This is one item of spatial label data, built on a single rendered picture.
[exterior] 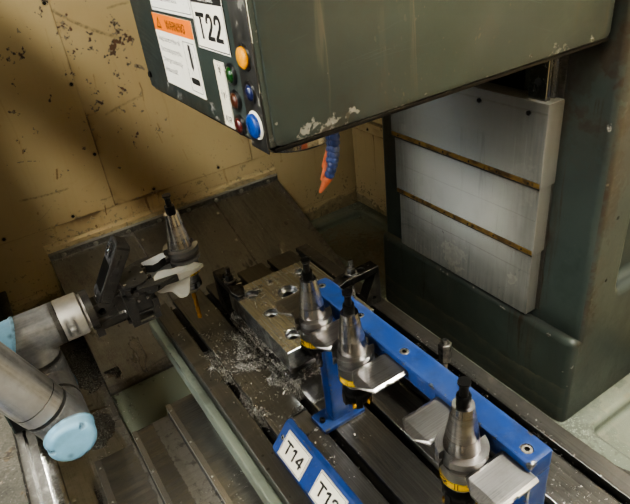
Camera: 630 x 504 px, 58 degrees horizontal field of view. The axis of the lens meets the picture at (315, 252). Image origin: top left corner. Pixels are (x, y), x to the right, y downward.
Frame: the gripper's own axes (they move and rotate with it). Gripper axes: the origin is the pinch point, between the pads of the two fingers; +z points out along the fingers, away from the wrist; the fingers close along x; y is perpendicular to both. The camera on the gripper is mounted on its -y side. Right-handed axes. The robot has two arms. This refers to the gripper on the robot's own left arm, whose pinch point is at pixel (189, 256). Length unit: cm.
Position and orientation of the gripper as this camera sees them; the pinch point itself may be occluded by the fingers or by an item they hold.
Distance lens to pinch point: 107.6
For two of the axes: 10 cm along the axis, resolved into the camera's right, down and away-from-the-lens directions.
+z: 8.3, -3.7, 4.1
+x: 5.4, 3.9, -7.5
